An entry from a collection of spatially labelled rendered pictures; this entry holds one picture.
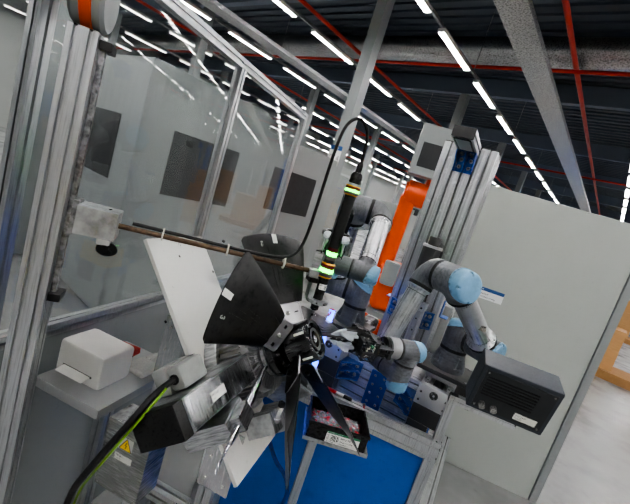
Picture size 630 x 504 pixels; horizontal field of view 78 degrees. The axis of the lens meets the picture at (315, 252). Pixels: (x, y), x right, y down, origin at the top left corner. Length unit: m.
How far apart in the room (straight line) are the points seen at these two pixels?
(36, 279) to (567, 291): 2.86
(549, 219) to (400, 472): 1.94
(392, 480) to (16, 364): 1.34
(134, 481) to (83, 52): 1.10
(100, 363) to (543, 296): 2.62
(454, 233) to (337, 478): 1.20
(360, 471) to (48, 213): 1.42
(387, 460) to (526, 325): 1.65
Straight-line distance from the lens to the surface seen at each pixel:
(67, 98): 1.06
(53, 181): 1.07
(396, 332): 1.52
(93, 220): 1.07
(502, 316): 3.03
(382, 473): 1.79
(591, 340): 3.19
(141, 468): 1.33
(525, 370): 1.59
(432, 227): 2.00
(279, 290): 1.17
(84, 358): 1.38
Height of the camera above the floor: 1.62
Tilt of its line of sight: 9 degrees down
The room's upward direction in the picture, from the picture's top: 18 degrees clockwise
